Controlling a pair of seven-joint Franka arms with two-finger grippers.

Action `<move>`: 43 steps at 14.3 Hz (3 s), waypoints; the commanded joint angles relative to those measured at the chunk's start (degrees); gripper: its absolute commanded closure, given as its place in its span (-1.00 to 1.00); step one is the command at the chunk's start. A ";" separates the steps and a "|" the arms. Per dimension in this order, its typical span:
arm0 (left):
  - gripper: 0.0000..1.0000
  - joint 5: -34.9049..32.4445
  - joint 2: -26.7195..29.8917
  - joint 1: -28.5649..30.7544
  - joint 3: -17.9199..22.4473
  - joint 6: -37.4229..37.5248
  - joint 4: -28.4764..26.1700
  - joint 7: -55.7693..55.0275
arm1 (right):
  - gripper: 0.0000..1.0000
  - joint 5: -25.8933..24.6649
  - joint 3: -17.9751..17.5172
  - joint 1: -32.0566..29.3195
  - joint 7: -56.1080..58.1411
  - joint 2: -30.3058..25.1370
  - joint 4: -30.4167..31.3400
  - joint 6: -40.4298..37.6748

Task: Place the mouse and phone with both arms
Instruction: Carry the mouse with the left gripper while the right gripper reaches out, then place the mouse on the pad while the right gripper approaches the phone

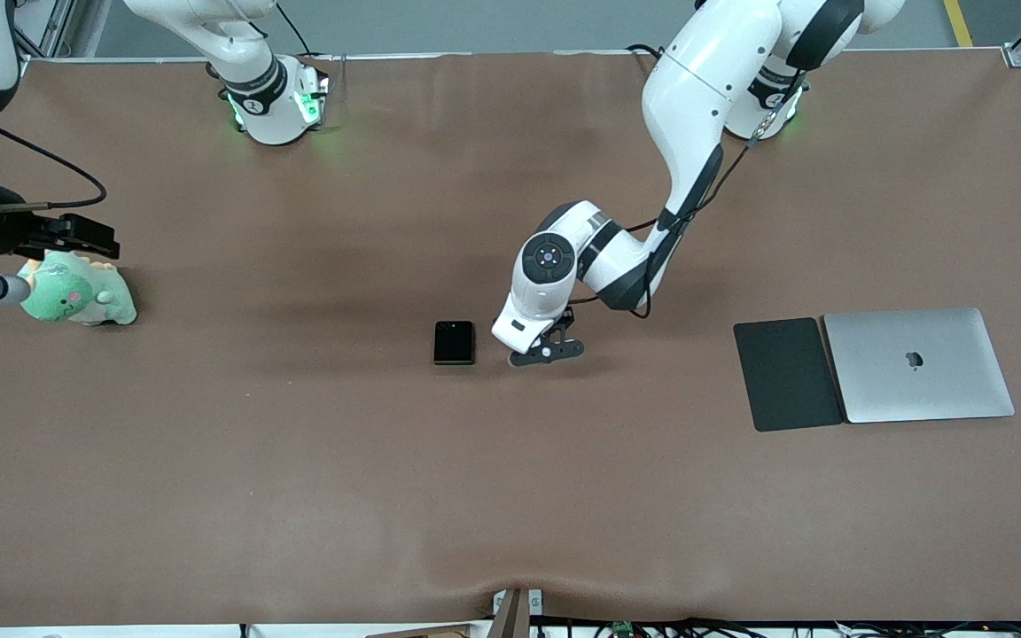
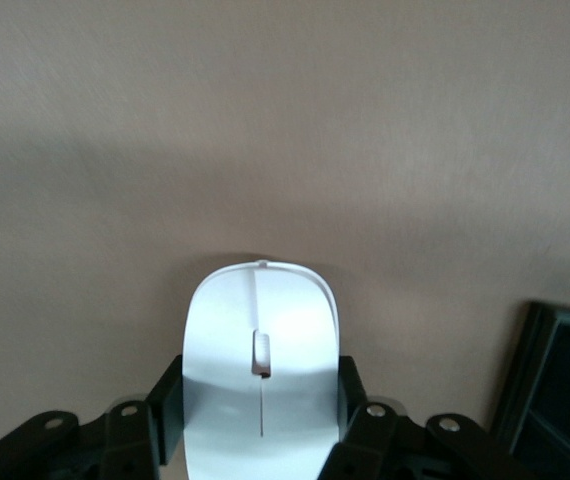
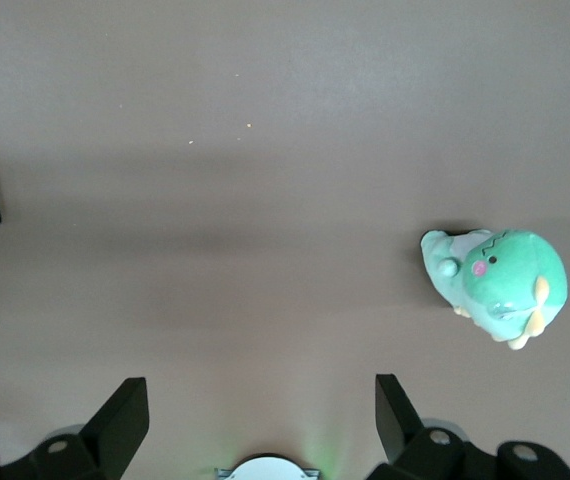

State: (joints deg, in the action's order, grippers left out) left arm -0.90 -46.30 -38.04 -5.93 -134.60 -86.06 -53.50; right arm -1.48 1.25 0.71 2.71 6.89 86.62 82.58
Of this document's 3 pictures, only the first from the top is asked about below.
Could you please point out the aluminium frame with panel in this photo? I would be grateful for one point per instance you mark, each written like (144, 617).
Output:
(67, 27)

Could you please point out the green plush dinosaur toy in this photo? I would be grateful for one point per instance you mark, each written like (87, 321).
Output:
(67, 297)

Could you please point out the black square phone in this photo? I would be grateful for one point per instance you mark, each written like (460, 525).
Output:
(454, 341)

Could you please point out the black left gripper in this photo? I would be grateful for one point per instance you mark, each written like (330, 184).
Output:
(569, 320)

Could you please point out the brown table cover cloth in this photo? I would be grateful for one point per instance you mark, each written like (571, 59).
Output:
(510, 487)

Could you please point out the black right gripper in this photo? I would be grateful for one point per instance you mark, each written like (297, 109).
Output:
(11, 228)

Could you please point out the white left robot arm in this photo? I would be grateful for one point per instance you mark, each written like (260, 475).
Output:
(697, 89)

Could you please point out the small green circuit board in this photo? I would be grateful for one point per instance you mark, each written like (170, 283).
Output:
(623, 628)

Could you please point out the black rectangular mouse pad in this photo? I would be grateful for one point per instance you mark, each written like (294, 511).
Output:
(785, 377)

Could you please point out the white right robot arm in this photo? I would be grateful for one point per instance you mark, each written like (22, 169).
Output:
(253, 89)

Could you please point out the white metal bracket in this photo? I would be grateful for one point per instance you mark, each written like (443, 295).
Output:
(535, 602)

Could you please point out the silver apple laptop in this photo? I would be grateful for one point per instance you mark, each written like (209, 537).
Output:
(918, 390)

